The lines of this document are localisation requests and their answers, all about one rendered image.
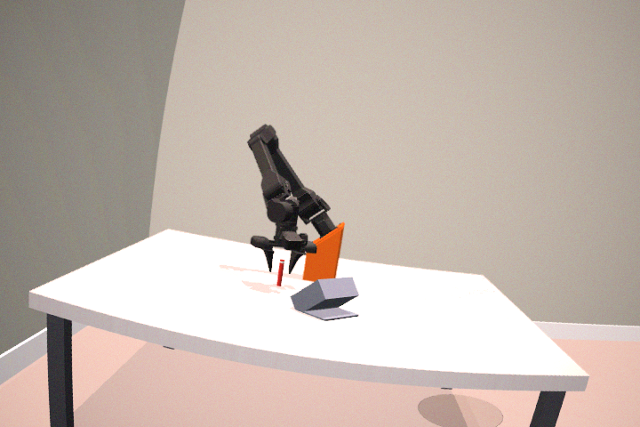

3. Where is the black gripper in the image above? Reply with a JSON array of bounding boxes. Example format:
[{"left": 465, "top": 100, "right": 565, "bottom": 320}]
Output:
[{"left": 251, "top": 222, "right": 317, "bottom": 274}]

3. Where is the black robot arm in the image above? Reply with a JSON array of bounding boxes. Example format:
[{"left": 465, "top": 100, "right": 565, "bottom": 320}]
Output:
[{"left": 247, "top": 125, "right": 338, "bottom": 251}]

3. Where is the grey sloped panel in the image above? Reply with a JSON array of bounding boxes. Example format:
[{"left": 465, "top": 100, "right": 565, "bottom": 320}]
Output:
[{"left": 290, "top": 277, "right": 359, "bottom": 321}]

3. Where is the red peg with white band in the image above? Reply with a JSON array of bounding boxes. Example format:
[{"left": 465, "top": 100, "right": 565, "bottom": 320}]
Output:
[{"left": 276, "top": 259, "right": 285, "bottom": 286}]

